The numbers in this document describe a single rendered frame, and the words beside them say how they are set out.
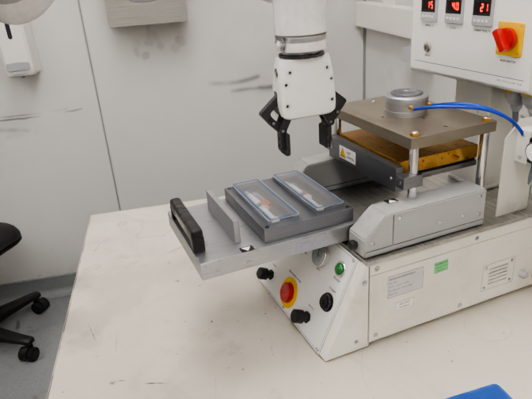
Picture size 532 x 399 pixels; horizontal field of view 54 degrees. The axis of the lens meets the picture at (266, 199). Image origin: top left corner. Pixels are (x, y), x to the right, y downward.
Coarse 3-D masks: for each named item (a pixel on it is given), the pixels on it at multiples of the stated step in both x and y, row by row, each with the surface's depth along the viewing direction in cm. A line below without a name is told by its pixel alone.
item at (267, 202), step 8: (240, 184) 99; (248, 184) 99; (256, 184) 99; (264, 184) 98; (248, 192) 95; (256, 192) 95; (264, 192) 95; (272, 192) 95; (256, 200) 92; (264, 200) 92; (272, 200) 92; (280, 200) 91; (256, 208) 89; (264, 208) 89; (272, 208) 89; (280, 208) 88; (288, 208) 88; (264, 216) 86; (272, 216) 86; (280, 216) 86
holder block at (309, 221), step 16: (288, 192) 97; (240, 208) 93; (304, 208) 90; (352, 208) 89; (256, 224) 86; (288, 224) 85; (304, 224) 86; (320, 224) 88; (336, 224) 89; (272, 240) 85
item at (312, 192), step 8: (280, 176) 102; (288, 176) 102; (296, 176) 101; (304, 176) 101; (288, 184) 98; (296, 184) 97; (304, 184) 97; (312, 184) 97; (296, 192) 94; (304, 192) 94; (312, 192) 94; (320, 192) 93; (328, 192) 93; (312, 200) 90; (320, 200) 90; (328, 200) 90; (336, 200) 90
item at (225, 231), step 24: (192, 216) 96; (216, 216) 93; (240, 216) 94; (216, 240) 87; (240, 240) 85; (288, 240) 85; (312, 240) 87; (336, 240) 89; (216, 264) 81; (240, 264) 83
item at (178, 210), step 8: (176, 200) 93; (176, 208) 90; (184, 208) 90; (176, 216) 91; (184, 216) 87; (184, 224) 85; (192, 224) 84; (192, 232) 82; (200, 232) 82; (192, 240) 82; (200, 240) 82; (192, 248) 83; (200, 248) 83
